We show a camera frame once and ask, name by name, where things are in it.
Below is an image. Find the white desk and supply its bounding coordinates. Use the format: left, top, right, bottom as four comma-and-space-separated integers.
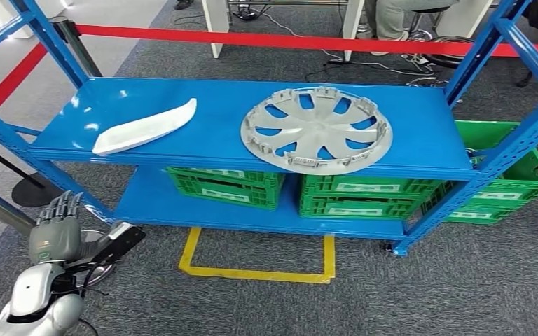
200, 0, 366, 62

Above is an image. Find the black seat chrome stool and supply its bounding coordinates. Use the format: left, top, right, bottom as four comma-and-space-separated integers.
408, 5, 477, 69

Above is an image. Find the black floor cable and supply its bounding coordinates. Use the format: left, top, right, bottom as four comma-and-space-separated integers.
303, 57, 344, 83

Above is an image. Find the white curved trim part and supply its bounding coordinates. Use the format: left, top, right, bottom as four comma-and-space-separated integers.
91, 97, 198, 156

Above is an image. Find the seated person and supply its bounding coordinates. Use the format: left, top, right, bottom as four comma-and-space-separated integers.
357, 0, 460, 57

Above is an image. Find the open green plastic crate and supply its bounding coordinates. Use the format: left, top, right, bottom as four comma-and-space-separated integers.
420, 120, 538, 205

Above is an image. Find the blue metal shelf rack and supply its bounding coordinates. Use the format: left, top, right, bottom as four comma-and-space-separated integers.
0, 0, 538, 258

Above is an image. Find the white desk panel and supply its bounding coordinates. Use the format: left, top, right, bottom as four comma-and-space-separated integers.
436, 0, 495, 39

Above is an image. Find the chrome stanchion with chrome base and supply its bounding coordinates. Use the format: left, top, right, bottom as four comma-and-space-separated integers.
0, 178, 118, 289

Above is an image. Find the black stanchion with black base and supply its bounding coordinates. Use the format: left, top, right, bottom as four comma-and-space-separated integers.
0, 136, 63, 208

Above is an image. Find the long red barrier belt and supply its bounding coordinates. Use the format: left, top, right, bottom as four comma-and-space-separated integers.
74, 24, 538, 59

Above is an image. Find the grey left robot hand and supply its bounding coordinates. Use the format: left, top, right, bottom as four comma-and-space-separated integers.
28, 190, 84, 265

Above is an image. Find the grey wheel hubcap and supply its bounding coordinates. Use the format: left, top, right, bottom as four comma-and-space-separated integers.
240, 86, 394, 176

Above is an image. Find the white floor cable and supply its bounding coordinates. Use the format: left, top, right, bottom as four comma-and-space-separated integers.
259, 9, 437, 78

